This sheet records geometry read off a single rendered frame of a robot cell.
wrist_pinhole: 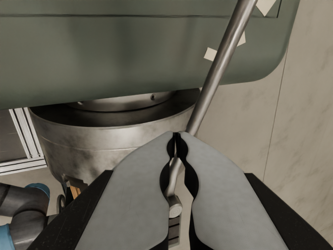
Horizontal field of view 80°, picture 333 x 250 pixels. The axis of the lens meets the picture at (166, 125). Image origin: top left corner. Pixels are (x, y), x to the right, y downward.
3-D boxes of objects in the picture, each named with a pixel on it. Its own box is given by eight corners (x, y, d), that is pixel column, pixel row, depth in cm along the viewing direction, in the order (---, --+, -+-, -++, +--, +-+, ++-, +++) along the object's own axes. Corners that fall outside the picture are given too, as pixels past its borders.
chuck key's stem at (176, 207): (149, 162, 34) (181, 216, 25) (137, 164, 33) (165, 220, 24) (150, 151, 33) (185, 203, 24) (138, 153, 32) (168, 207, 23)
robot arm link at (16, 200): (16, 173, 56) (2, 204, 47) (56, 184, 62) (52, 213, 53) (3, 194, 58) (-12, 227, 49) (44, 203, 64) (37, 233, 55)
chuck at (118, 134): (36, 77, 46) (7, 152, 21) (162, 65, 58) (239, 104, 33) (41, 92, 48) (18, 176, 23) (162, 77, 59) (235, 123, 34)
